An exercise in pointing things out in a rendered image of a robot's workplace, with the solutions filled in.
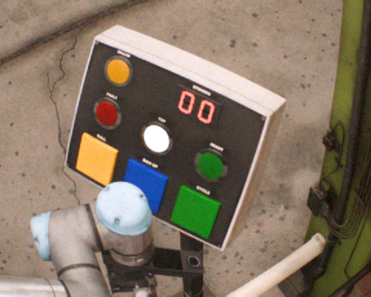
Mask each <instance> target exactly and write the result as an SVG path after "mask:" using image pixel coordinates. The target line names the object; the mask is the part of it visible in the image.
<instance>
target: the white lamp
mask: <svg viewBox="0 0 371 297"><path fill-rule="evenodd" d="M145 143H146V145H147V146H148V147H149V148H150V149H152V150H155V151H156V152H161V151H164V150H165V149H166V148H167V147H168V136H167V134H166V132H165V131H164V130H163V129H162V128H160V127H158V126H151V127H148V128H147V129H146V130H145Z"/></svg>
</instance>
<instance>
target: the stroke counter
mask: <svg viewBox="0 0 371 297"><path fill-rule="evenodd" d="M185 94H188V95H189V96H191V97H192V100H191V102H190V103H189V102H188V101H185V100H183V99H184V96H185ZM181 99H182V100H183V101H180V104H179V108H181V106H182V102H184V103H186V104H189V110H188V111H187V110H185V109H183V108H181V109H180V110H181V111H184V112H185V113H187V114H188V112H189V113H190V111H191V108H192V105H191V104H192V103H193V100H194V97H193V94H190V93H188V92H183V93H182V98H181ZM205 103H207V104H209V105H211V106H212V107H211V110H210V113H209V112H208V111H207V110H205V109H203V106H204V104H205ZM201 108H202V110H201V109H200V111H199V117H198V118H200V120H201V121H204V122H205V123H207V122H210V119H211V117H212V115H210V114H212V113H213V109H214V106H213V104H212V103H210V102H208V101H203V102H202V106H201ZM202 111H204V112H206V114H208V115H209V118H208V121H207V120H204V119H202V118H201V115H202Z"/></svg>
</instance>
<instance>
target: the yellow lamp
mask: <svg viewBox="0 0 371 297"><path fill-rule="evenodd" d="M107 73H108V76H109V78H110V79H111V80H112V81H113V82H115V83H119V84H120V83H124V82H125V81H126V80H127V79H128V76H129V68H128V65H127V64H126V63H124V62H123V60H112V61H111V63H110V64H109V65H108V67H107Z"/></svg>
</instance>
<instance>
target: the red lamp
mask: <svg viewBox="0 0 371 297"><path fill-rule="evenodd" d="M97 118H98V120H99V121H100V122H101V123H102V124H103V125H105V126H112V125H114V124H115V123H116V122H117V111H116V109H115V108H114V105H113V104H111V103H109V102H106V101H103V102H101V103H99V104H98V106H97Z"/></svg>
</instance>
